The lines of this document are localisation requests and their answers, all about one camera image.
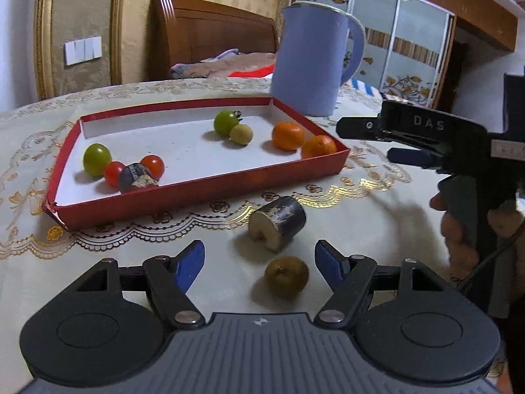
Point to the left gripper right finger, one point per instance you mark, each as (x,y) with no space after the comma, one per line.
(406,321)

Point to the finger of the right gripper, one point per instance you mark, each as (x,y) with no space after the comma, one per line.
(414,157)
(358,128)

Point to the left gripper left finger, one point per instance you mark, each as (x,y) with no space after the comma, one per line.
(113,321)

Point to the orange mandarin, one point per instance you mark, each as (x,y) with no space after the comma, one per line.
(318,146)
(288,136)

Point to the yellow round longan fruit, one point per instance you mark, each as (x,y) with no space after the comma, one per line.
(241,134)

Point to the black sugarcane piece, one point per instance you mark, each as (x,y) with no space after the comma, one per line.
(277,222)

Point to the green tomato with stem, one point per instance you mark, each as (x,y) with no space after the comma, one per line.
(225,121)

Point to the brown longan fruit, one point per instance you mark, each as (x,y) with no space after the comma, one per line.
(286,276)

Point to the red cherry tomato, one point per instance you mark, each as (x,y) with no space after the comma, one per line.
(155,166)
(112,172)

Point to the small green tomato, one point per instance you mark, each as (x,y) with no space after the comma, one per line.
(96,159)

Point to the person right hand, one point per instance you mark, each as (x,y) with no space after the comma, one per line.
(459,232)

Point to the blue electric kettle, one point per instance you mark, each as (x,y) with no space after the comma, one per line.
(321,48)

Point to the sliding door wardrobe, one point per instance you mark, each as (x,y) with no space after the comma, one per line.
(409,42)

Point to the colourful striped bedding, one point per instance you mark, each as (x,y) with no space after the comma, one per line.
(230,63)

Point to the red shallow cardboard box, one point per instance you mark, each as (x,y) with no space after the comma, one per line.
(200,165)

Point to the wooden bed headboard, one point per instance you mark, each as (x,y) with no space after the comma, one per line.
(188,31)

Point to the white wall switch panel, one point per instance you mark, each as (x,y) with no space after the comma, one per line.
(82,50)

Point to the gold wall frame moulding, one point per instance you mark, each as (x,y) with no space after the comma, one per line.
(59,22)

